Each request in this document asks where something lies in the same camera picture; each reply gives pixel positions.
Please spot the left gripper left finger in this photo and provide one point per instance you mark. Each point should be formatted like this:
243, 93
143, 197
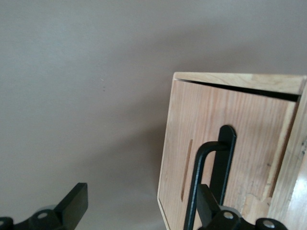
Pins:
69, 206

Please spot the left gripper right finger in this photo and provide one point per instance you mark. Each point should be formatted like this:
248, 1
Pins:
207, 206

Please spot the wooden drawer cabinet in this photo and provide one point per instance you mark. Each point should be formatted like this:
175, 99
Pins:
239, 79

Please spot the wooden drawer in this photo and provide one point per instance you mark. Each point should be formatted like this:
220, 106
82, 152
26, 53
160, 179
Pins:
251, 143

